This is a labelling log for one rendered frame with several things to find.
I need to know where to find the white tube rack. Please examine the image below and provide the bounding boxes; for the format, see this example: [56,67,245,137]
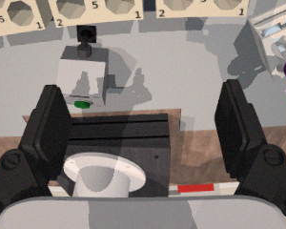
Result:
[248,2,286,81]

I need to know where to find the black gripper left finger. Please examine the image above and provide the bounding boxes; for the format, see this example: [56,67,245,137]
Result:
[0,84,72,214]

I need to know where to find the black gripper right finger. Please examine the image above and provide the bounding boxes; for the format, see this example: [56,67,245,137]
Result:
[214,79,286,217]

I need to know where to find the grey flat mat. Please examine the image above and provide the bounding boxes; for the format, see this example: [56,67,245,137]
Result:
[0,0,286,136]

